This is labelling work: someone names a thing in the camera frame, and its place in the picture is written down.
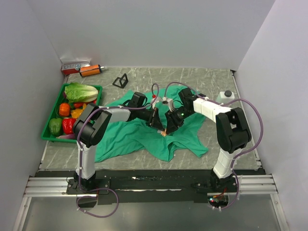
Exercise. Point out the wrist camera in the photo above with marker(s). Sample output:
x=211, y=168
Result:
x=153, y=102
x=169, y=102

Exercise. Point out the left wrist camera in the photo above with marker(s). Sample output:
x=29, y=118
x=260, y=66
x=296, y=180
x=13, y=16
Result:
x=153, y=102

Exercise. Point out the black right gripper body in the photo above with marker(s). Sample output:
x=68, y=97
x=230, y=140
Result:
x=183, y=113

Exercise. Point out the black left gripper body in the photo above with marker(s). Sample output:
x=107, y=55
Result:
x=145, y=114

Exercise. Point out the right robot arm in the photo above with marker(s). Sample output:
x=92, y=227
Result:
x=233, y=133

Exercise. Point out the red chili toy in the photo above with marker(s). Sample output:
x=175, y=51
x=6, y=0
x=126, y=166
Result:
x=78, y=105

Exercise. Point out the gold brooch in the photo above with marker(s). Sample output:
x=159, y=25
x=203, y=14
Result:
x=163, y=133

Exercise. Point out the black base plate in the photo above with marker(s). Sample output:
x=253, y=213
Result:
x=147, y=186

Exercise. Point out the red pepper toy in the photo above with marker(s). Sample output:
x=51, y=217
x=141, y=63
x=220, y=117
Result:
x=67, y=125

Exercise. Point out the white bottle grey cap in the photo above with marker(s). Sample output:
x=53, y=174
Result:
x=225, y=97

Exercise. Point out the green plastic tray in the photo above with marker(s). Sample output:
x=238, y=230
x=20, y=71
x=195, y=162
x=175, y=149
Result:
x=46, y=134

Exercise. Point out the black wire stand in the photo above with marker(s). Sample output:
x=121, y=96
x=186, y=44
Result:
x=121, y=82

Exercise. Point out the purple eggplant toy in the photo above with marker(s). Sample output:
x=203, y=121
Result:
x=67, y=137

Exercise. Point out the orange cylindrical tool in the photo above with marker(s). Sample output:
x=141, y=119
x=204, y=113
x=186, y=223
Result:
x=91, y=70

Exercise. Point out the yellow pepper toy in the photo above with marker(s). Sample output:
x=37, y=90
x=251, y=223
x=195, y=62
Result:
x=75, y=113

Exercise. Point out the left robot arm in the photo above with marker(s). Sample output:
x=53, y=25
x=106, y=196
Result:
x=91, y=126

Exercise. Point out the red white box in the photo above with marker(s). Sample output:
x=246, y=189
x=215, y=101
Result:
x=73, y=68

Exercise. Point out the orange pepper toy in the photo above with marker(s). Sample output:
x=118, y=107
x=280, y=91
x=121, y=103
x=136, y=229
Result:
x=64, y=110

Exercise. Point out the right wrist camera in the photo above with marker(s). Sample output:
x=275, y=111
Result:
x=169, y=102

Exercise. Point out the green garment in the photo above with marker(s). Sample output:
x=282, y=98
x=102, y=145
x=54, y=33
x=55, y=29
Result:
x=123, y=138

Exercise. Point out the green lettuce toy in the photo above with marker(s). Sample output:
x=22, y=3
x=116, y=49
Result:
x=76, y=93

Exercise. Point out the green pepper toy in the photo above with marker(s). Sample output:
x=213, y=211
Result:
x=55, y=127

